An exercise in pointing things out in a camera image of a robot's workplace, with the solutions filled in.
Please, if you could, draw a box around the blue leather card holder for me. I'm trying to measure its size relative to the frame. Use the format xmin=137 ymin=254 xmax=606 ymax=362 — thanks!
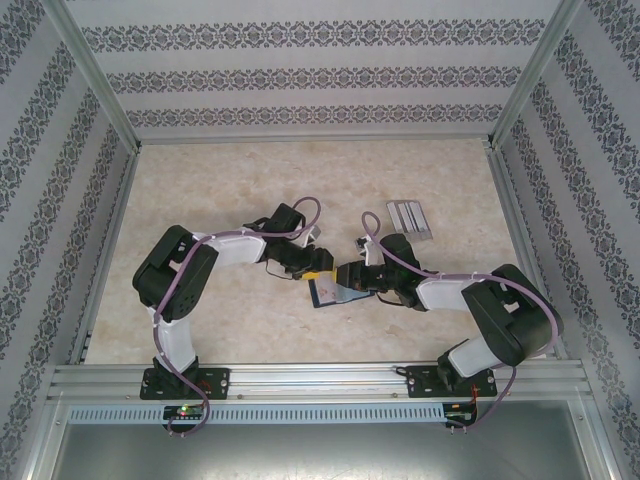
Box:
xmin=309 ymin=276 xmax=375 ymax=312

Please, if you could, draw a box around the white card orange print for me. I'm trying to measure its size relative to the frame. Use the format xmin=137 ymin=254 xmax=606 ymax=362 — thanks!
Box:
xmin=315 ymin=279 xmax=339 ymax=307

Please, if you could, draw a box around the clear acrylic card stand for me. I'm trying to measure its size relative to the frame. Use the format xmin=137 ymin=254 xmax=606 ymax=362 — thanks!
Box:
xmin=384 ymin=199 xmax=433 ymax=241

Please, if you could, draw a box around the small dark circuit board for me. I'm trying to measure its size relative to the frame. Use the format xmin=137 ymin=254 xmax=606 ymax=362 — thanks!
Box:
xmin=444 ymin=402 xmax=479 ymax=427

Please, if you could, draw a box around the grey sheet metal panel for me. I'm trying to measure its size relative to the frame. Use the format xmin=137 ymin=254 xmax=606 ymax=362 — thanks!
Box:
xmin=29 ymin=399 xmax=619 ymax=480

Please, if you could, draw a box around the circuit board green light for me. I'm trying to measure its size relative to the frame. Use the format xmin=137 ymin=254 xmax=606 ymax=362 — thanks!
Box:
xmin=163 ymin=404 xmax=207 ymax=421

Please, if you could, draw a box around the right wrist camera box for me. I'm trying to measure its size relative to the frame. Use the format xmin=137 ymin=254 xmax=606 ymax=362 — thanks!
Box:
xmin=354 ymin=234 xmax=377 ymax=267

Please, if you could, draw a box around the aluminium cross rail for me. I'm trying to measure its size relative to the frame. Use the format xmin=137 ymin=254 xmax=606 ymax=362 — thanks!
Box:
xmin=47 ymin=362 xmax=587 ymax=401

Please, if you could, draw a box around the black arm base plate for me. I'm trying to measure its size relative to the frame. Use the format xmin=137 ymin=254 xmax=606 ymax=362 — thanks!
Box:
xmin=405 ymin=364 xmax=499 ymax=400
xmin=141 ymin=367 xmax=232 ymax=401

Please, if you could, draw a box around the aluminium side rail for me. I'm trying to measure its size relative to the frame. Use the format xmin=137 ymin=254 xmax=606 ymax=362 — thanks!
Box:
xmin=67 ymin=147 xmax=144 ymax=366
xmin=487 ymin=144 xmax=569 ymax=361

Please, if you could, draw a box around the slotted grey cable duct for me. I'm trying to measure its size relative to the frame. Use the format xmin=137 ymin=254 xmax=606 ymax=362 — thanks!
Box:
xmin=67 ymin=403 xmax=447 ymax=425

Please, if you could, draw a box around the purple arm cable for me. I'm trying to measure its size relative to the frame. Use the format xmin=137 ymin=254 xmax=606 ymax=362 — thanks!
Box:
xmin=360 ymin=210 xmax=564 ymax=436
xmin=152 ymin=196 xmax=322 ymax=437

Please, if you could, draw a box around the aluminium frame post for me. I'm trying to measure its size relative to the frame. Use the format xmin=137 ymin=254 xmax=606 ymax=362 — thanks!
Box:
xmin=47 ymin=0 xmax=143 ymax=151
xmin=484 ymin=0 xmax=586 ymax=151

